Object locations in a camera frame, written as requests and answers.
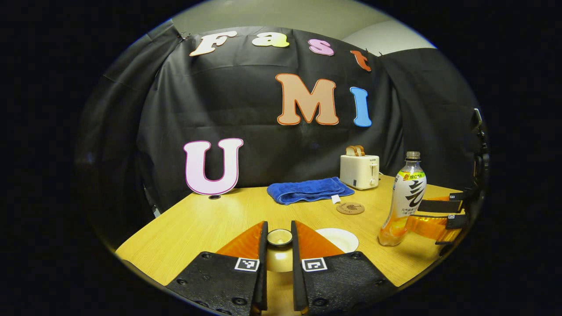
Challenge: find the beige teacup white inside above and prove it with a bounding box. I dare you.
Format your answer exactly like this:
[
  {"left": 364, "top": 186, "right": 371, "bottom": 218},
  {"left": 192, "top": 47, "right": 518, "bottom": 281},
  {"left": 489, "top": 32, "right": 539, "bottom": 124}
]
[{"left": 316, "top": 228, "right": 360, "bottom": 254}]

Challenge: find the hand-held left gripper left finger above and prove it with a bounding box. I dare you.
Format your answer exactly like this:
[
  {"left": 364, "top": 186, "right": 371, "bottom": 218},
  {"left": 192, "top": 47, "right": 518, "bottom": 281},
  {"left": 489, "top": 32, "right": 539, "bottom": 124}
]
[{"left": 166, "top": 220, "right": 269, "bottom": 316}]

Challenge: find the black backdrop cloth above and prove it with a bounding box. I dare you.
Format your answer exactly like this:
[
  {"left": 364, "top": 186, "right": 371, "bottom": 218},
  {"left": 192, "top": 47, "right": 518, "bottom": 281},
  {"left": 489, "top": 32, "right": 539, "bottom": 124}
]
[{"left": 75, "top": 20, "right": 490, "bottom": 246}]

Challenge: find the blue towel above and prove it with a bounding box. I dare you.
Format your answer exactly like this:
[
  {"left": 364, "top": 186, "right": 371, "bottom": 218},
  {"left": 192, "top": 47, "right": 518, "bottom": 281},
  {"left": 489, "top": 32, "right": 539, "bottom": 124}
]
[{"left": 267, "top": 177, "right": 355, "bottom": 205}]

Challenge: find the round cork coaster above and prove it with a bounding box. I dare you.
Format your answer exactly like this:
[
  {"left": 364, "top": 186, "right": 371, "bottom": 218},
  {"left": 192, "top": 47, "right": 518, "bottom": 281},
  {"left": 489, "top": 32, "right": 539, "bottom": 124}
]
[{"left": 336, "top": 202, "right": 365, "bottom": 215}]

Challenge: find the clear water bottle white label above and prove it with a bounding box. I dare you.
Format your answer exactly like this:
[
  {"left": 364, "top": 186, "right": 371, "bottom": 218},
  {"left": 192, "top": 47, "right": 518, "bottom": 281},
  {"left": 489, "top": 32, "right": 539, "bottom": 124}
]
[{"left": 378, "top": 151, "right": 427, "bottom": 247}]

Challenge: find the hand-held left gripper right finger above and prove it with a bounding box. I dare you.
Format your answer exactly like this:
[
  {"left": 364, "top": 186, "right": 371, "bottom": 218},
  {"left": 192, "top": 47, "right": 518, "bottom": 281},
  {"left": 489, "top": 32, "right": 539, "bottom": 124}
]
[{"left": 291, "top": 220, "right": 398, "bottom": 316}]

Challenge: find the white toaster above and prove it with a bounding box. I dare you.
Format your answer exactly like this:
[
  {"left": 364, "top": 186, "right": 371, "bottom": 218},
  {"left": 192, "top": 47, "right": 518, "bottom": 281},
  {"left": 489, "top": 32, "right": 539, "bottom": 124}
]
[{"left": 340, "top": 154, "right": 380, "bottom": 190}]

